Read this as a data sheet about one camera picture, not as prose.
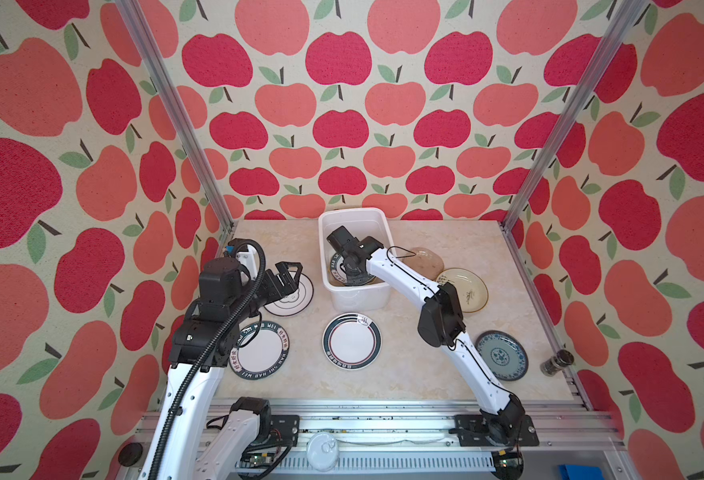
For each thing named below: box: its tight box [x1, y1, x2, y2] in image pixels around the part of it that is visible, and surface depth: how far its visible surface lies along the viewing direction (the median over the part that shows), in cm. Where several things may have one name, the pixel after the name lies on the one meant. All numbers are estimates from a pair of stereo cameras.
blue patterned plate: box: [475, 330, 529, 381], surface depth 88 cm
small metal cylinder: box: [540, 349, 575, 377], surface depth 78 cm
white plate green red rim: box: [322, 312, 383, 371], surface depth 91 cm
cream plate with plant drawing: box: [436, 268, 489, 313], surface depth 103 cm
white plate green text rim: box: [228, 321, 291, 380], surface depth 88 cm
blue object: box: [558, 464, 605, 480], surface depth 69 cm
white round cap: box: [306, 432, 339, 472], surface depth 69 cm
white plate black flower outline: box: [263, 272, 315, 317], surface depth 100 cm
